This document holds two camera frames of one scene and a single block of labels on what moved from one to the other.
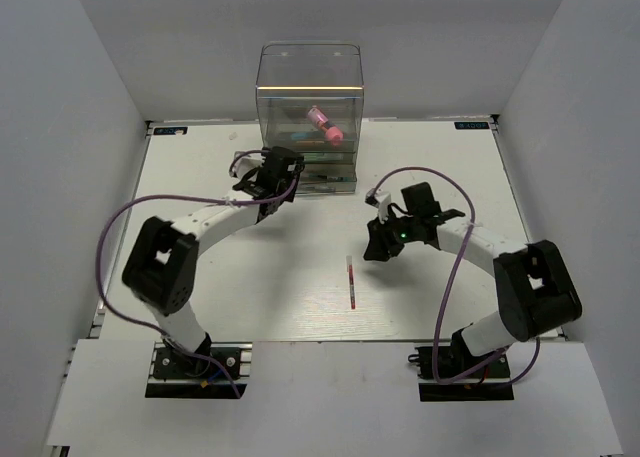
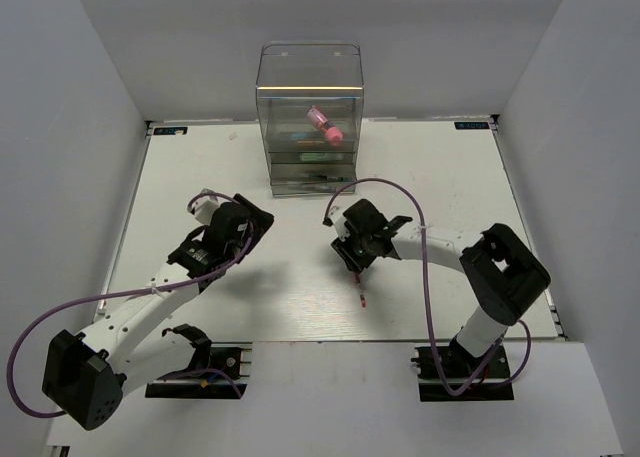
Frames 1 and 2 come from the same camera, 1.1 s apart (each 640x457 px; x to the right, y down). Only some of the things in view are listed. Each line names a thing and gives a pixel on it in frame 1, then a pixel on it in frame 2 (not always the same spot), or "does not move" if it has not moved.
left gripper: [297, 171] to [261, 223]
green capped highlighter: [324, 156] does not move
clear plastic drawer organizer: [310, 98] does not move
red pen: [349, 268] to [363, 300]
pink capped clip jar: [317, 118] does not move
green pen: [334, 178] does not move
